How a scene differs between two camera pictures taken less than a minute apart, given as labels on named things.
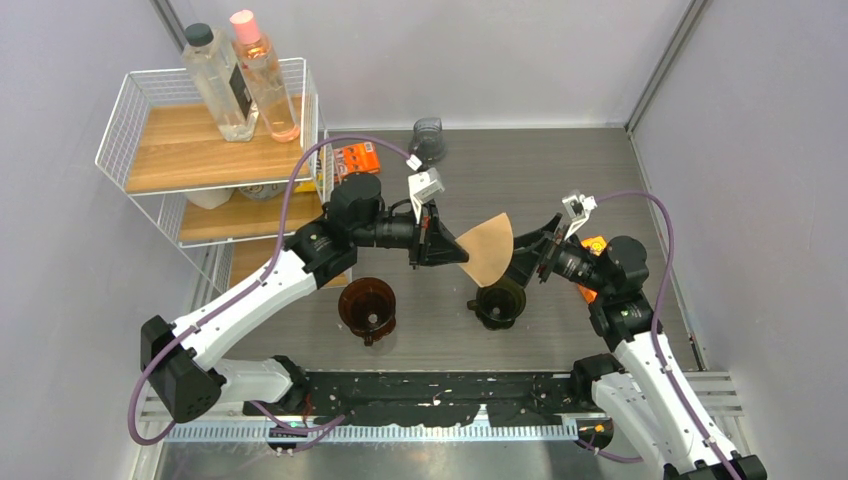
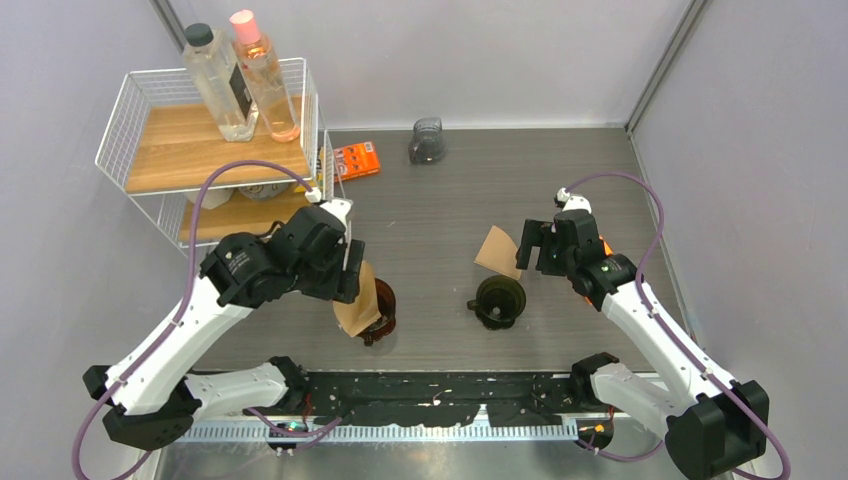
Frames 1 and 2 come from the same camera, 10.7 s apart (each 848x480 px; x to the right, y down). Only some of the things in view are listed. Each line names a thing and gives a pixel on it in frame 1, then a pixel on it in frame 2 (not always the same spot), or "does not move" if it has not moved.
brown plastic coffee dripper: (367, 307) does not move
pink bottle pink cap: (265, 78) does not move
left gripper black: (432, 244) → (344, 285)
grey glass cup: (428, 141) does not move
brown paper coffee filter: (489, 247) → (357, 316)
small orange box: (357, 159) does not move
